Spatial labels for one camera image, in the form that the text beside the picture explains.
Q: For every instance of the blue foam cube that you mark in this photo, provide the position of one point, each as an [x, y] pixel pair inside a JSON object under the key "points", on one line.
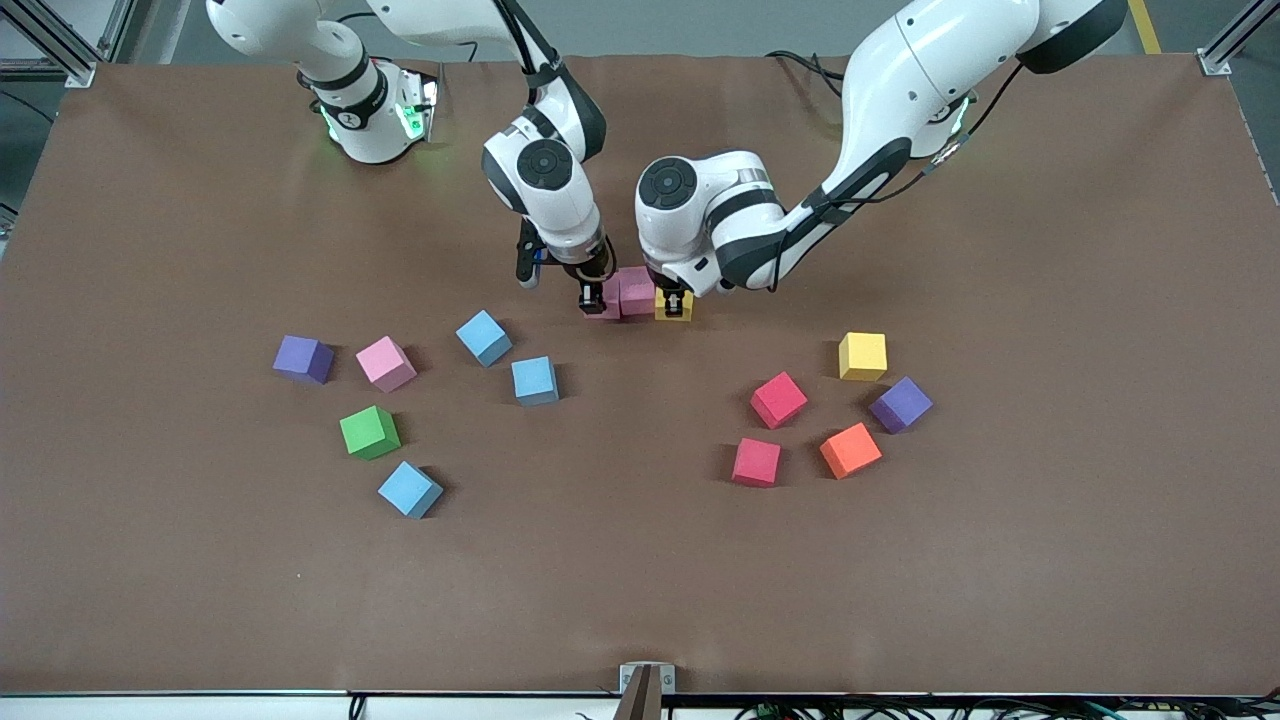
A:
{"points": [[535, 380], [484, 338], [409, 489]]}

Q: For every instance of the purple foam cube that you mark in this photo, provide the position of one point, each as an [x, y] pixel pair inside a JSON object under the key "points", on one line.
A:
{"points": [[900, 404], [300, 357]]}

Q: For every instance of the brown table mat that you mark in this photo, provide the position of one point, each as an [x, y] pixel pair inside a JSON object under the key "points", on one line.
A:
{"points": [[640, 560]]}

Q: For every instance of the metal clamp bracket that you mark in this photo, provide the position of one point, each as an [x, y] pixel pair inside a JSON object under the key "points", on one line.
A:
{"points": [[645, 690]]}

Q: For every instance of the red foam cube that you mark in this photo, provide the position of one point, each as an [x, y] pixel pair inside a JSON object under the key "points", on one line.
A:
{"points": [[778, 400], [756, 462]]}

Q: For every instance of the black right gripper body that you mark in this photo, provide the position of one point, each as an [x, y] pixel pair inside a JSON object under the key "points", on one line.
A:
{"points": [[585, 276]]}

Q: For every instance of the yellow foam cube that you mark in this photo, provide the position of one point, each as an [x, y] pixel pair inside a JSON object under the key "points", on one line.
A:
{"points": [[862, 356], [689, 310]]}

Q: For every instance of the pink foam cube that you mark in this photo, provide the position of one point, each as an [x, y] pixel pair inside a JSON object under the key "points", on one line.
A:
{"points": [[638, 290], [385, 362], [613, 302]]}

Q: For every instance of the aluminium frame profile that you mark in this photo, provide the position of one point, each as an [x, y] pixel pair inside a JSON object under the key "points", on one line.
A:
{"points": [[120, 25], [1218, 62], [60, 50]]}

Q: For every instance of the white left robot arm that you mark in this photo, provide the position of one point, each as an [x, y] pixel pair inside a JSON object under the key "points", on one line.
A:
{"points": [[900, 80]]}

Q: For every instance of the orange foam cube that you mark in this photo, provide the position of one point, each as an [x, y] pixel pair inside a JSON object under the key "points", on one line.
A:
{"points": [[850, 450]]}

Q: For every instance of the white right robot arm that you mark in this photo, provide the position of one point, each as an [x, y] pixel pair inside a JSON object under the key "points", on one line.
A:
{"points": [[572, 222]]}

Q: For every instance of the green foam cube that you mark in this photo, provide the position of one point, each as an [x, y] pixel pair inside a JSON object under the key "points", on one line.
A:
{"points": [[368, 432]]}

